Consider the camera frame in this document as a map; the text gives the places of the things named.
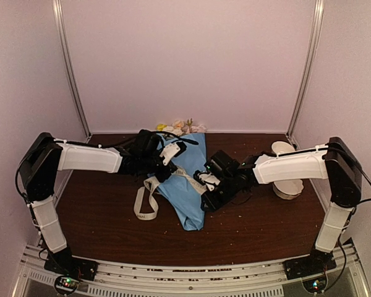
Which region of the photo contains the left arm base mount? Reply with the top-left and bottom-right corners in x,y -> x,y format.
44,257 -> 98,281

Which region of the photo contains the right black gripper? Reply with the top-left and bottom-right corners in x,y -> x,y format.
201,176 -> 239,213

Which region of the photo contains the aluminium frame post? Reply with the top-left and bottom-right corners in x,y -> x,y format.
286,0 -> 325,141
52,0 -> 92,138

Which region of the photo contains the right aluminium frame post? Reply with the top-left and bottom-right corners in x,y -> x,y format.
286,0 -> 325,141

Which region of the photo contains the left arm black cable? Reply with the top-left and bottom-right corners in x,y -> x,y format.
98,131 -> 199,149

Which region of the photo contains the front aluminium rail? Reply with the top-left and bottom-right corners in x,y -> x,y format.
12,244 -> 371,297

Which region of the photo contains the cream printed ribbon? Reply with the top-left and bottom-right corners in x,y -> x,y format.
134,167 -> 207,221

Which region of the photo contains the plain white bowl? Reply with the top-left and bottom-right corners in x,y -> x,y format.
271,141 -> 296,154

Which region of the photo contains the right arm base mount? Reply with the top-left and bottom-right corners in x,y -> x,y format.
283,256 -> 337,280

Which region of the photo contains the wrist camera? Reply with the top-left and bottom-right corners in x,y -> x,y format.
194,170 -> 220,191
160,141 -> 187,166

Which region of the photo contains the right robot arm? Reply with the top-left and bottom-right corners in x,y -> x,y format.
194,137 -> 368,273

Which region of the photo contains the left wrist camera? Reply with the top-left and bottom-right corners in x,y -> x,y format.
160,141 -> 187,166

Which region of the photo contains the blue wrapping paper sheet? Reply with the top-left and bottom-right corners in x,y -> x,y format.
158,133 -> 207,231

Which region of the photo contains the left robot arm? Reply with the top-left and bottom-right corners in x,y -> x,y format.
15,129 -> 186,275

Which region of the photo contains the left aluminium frame post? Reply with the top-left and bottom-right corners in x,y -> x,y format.
52,0 -> 92,138

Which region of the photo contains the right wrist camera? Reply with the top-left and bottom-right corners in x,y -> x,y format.
194,170 -> 220,191

